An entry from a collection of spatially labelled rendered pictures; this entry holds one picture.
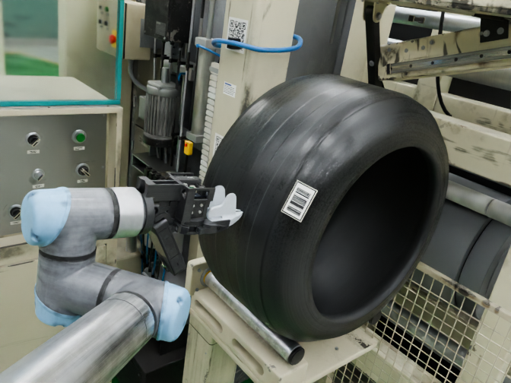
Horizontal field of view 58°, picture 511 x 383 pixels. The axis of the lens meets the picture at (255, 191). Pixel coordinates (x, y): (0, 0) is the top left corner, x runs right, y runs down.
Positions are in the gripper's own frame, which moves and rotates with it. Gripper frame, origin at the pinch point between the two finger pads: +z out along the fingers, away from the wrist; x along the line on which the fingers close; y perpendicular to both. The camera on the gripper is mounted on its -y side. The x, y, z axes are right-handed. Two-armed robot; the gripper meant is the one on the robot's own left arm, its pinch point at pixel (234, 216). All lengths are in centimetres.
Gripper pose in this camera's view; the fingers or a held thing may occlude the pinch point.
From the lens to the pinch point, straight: 84.6
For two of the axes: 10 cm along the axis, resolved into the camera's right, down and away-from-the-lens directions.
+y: 2.4, -9.2, -3.0
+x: -6.2, -3.8, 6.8
